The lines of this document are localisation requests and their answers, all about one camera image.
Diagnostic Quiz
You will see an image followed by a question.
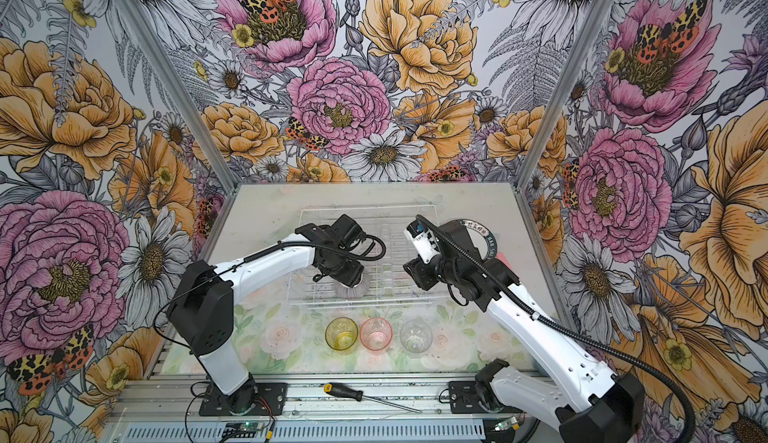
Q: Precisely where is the dark green rimmed plate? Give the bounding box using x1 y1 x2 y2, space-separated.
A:
459 218 498 260

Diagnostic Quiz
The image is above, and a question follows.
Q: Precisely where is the clear glass cup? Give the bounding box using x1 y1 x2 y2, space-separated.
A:
400 318 433 355

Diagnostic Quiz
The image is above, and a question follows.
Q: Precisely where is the amber glass cup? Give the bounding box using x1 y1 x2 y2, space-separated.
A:
324 317 359 352

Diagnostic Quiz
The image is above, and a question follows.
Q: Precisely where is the pink glass cup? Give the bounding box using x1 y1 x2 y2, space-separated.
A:
359 317 393 352

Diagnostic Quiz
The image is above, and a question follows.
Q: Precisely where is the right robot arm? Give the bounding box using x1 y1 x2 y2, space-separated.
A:
404 217 645 442

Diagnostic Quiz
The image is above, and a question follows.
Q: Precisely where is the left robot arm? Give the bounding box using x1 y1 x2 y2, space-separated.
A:
160 214 386 413

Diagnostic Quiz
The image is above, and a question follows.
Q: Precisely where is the pink silicone utensil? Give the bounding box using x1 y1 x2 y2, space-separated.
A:
496 252 511 267

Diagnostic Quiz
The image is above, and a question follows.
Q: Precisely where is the small green circuit board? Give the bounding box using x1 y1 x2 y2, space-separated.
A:
222 421 261 441

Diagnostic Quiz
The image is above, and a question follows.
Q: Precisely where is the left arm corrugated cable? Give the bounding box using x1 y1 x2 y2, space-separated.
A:
239 232 388 270

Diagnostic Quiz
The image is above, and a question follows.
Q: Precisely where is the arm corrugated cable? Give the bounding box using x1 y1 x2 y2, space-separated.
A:
239 232 388 270
415 214 697 443

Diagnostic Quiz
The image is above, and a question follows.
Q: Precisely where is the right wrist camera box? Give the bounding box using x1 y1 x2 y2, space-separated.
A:
404 219 440 264

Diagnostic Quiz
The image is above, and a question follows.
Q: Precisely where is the white wire dish rack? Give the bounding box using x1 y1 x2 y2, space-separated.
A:
284 204 454 310

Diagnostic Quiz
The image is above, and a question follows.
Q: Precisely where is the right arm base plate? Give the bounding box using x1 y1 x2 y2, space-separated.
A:
447 380 515 414

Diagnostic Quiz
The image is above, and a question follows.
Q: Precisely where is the yellow handled screwdriver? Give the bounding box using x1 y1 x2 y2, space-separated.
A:
323 382 421 414

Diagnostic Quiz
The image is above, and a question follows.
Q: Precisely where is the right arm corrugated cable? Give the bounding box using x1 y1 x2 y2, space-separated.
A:
415 214 697 443

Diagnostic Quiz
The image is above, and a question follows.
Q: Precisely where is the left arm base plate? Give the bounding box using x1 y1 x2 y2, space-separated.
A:
198 381 288 417

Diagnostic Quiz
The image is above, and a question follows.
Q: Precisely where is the aluminium corner post left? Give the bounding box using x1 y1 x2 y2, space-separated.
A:
113 0 239 196

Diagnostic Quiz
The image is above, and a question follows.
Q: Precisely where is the aluminium corner post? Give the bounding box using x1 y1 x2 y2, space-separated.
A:
113 0 239 196
519 0 635 184

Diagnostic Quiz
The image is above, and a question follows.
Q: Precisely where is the aluminium corner post right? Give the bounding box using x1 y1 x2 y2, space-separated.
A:
519 0 635 184

